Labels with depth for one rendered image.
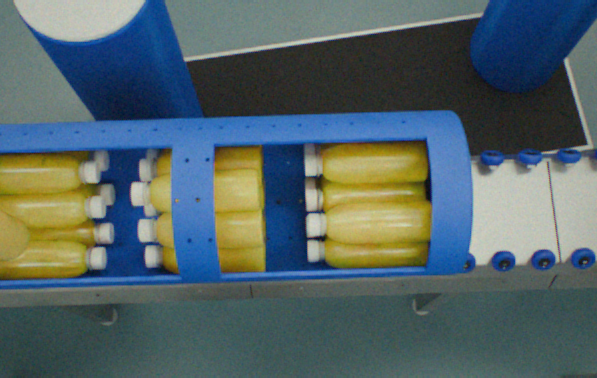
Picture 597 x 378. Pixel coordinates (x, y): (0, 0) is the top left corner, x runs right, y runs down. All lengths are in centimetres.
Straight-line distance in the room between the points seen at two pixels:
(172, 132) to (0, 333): 142
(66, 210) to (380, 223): 54
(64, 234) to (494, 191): 82
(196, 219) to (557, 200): 74
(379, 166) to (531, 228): 39
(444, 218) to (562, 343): 135
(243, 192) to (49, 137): 33
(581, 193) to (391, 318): 98
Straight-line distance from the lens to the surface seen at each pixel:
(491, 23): 226
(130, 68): 165
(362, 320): 235
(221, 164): 125
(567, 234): 153
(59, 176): 130
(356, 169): 125
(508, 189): 152
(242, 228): 122
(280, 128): 120
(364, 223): 123
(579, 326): 250
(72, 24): 154
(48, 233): 140
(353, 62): 242
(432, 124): 122
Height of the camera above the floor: 233
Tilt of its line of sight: 74 degrees down
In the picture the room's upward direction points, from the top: straight up
